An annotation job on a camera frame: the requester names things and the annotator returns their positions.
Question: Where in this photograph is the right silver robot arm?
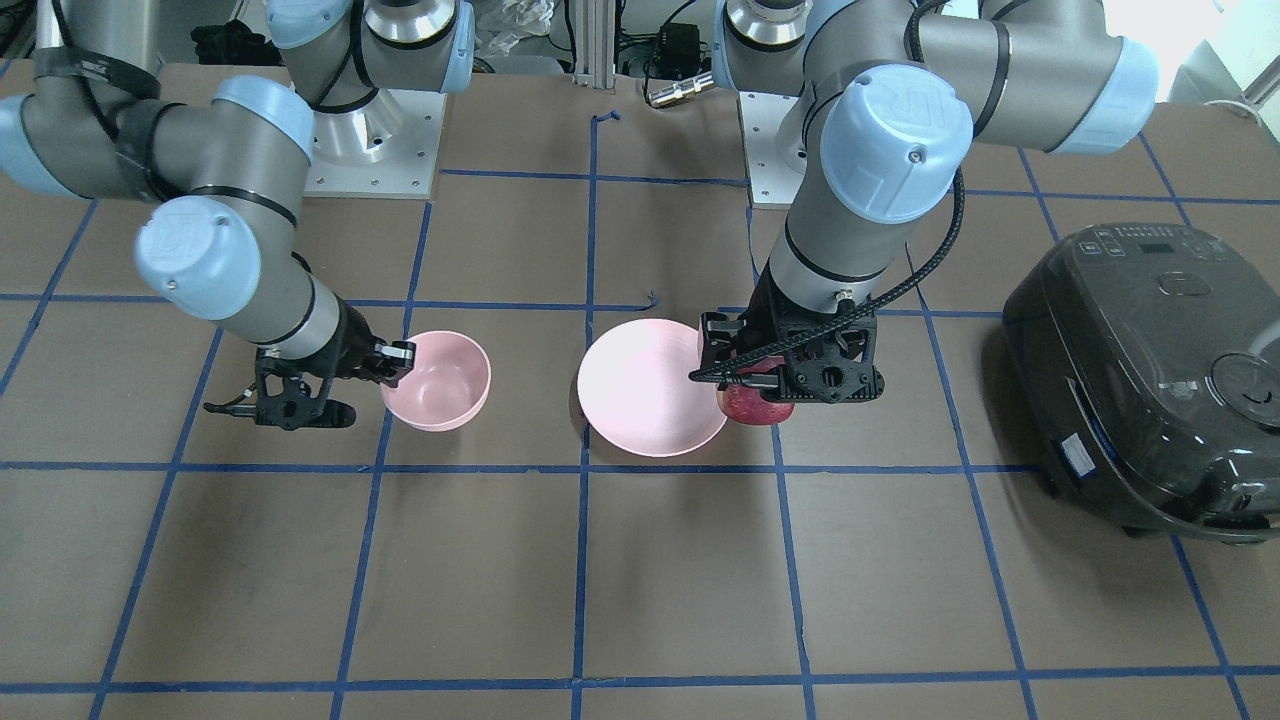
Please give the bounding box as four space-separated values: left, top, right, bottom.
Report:
3 1 475 430

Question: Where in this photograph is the pink bowl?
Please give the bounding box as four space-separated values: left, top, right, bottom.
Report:
380 331 492 432

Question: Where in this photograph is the black rice cooker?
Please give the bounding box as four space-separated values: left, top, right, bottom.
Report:
1002 223 1279 544

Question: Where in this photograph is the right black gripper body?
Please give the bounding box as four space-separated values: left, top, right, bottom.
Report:
253 300 387 430

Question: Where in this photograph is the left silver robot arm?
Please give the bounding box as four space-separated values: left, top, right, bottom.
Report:
689 1 1160 404

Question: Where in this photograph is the silver metal cylinder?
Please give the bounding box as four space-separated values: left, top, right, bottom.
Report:
643 72 716 110

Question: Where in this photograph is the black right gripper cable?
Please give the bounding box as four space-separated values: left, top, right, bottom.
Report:
204 386 262 416

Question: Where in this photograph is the pink plate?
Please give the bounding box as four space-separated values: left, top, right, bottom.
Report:
577 318 727 457

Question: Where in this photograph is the red apple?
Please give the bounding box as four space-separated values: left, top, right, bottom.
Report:
716 386 795 427

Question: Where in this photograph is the black power adapter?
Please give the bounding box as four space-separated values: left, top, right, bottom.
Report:
646 22 703 81

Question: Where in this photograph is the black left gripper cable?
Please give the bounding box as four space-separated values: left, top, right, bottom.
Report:
689 0 966 386

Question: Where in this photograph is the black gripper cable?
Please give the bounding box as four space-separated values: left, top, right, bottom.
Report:
204 386 262 416
689 0 966 386

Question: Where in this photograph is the aluminium frame post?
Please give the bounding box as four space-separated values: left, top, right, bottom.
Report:
566 1 618 92

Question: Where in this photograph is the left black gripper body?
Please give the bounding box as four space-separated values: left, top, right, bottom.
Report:
740 269 884 404

